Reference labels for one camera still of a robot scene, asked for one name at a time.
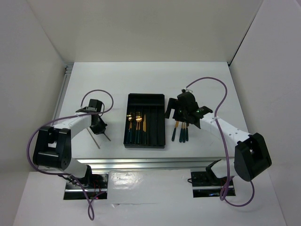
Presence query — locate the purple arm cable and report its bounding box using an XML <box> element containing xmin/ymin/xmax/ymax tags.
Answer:
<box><xmin>26</xmin><ymin>89</ymin><xmax>115</xmax><ymax>221</ymax></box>
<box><xmin>185</xmin><ymin>77</ymin><xmax>256</xmax><ymax>207</ymax></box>

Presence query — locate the aluminium frame rail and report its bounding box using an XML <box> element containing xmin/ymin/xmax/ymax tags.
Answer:
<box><xmin>78</xmin><ymin>157</ymin><xmax>224</xmax><ymax>171</ymax></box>

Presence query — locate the black cutlery tray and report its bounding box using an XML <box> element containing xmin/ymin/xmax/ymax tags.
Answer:
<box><xmin>123</xmin><ymin>93</ymin><xmax>166</xmax><ymax>149</ymax></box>

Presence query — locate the gold fork green handle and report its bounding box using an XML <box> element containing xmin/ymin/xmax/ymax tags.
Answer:
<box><xmin>182</xmin><ymin>123</ymin><xmax>186</xmax><ymax>143</ymax></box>
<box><xmin>135</xmin><ymin>112</ymin><xmax>143</xmax><ymax>144</ymax></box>

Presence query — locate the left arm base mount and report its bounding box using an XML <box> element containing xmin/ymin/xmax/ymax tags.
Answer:
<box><xmin>63</xmin><ymin>173</ymin><xmax>109</xmax><ymax>200</ymax></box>

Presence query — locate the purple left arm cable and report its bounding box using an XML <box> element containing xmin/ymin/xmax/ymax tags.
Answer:
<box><xmin>26</xmin><ymin>89</ymin><xmax>115</xmax><ymax>221</ymax></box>

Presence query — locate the metal chopstick left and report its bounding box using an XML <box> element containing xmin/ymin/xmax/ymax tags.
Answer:
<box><xmin>87</xmin><ymin>128</ymin><xmax>100</xmax><ymax>149</ymax></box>

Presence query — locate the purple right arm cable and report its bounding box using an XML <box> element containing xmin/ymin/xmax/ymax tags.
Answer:
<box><xmin>185</xmin><ymin>77</ymin><xmax>256</xmax><ymax>207</ymax></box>

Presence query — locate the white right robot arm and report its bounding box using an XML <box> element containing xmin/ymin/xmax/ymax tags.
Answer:
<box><xmin>165</xmin><ymin>91</ymin><xmax>272</xmax><ymax>185</ymax></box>

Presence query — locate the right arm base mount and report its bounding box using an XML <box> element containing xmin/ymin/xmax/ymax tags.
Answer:
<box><xmin>187</xmin><ymin>160</ymin><xmax>227</xmax><ymax>198</ymax></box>

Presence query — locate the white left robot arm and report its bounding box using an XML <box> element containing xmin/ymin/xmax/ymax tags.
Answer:
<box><xmin>33</xmin><ymin>99</ymin><xmax>107</xmax><ymax>188</ymax></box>

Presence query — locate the gold spoon green handle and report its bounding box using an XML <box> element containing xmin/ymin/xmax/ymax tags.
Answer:
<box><xmin>127</xmin><ymin>112</ymin><xmax>135</xmax><ymax>144</ymax></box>
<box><xmin>179</xmin><ymin>122</ymin><xmax>184</xmax><ymax>143</ymax></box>

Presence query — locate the gold knife green handle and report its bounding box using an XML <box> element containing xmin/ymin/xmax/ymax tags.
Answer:
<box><xmin>171</xmin><ymin>121</ymin><xmax>179</xmax><ymax>142</ymax></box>
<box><xmin>185</xmin><ymin>123</ymin><xmax>189</xmax><ymax>142</ymax></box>
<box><xmin>143</xmin><ymin>115</ymin><xmax>148</xmax><ymax>145</ymax></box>

